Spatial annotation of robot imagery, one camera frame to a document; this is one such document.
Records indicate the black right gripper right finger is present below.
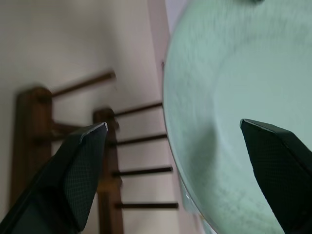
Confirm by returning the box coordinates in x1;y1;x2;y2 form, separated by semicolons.
239;118;312;234

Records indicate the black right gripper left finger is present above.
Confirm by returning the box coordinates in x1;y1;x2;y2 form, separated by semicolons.
0;122;108;234

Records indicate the green plate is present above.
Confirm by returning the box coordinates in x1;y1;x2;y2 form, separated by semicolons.
162;0;312;234

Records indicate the wooden dish rack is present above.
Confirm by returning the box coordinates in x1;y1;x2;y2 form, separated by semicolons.
9;70;179;234

